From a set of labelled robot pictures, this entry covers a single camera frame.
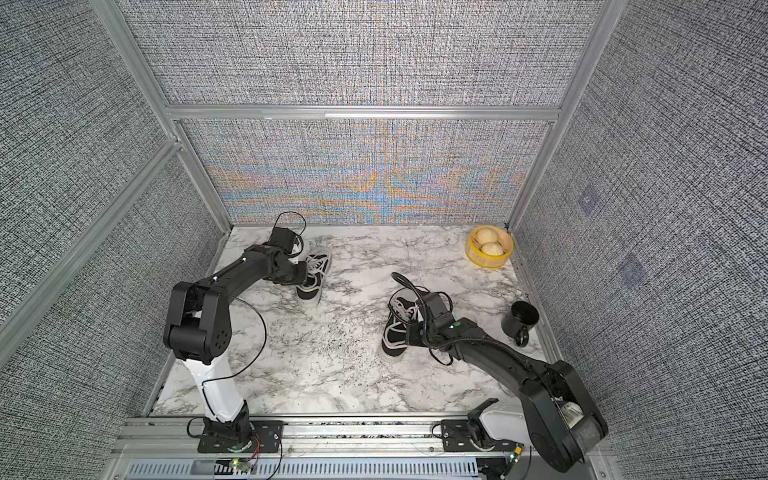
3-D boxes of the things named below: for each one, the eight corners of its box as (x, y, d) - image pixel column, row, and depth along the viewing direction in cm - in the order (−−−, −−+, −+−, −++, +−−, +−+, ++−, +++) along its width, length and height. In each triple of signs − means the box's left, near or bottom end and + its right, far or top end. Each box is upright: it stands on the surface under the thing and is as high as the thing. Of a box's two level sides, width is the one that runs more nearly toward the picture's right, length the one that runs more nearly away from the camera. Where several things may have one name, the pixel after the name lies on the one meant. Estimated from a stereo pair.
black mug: (508, 349, 90) (519, 335, 83) (499, 316, 97) (508, 301, 90) (533, 349, 90) (547, 335, 83) (523, 316, 97) (534, 301, 90)
